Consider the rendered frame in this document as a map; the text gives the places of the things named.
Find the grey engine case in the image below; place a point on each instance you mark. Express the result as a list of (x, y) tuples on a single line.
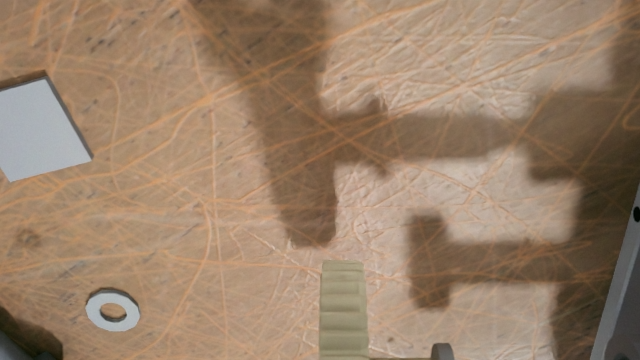
[(620, 320)]

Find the grey flat square plate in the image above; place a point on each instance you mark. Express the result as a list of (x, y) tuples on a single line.
[(37, 132)]

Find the grey flat washer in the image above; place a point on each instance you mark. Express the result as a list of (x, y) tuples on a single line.
[(113, 296)]

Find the cream gear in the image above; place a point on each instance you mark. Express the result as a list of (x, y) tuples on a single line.
[(343, 318)]

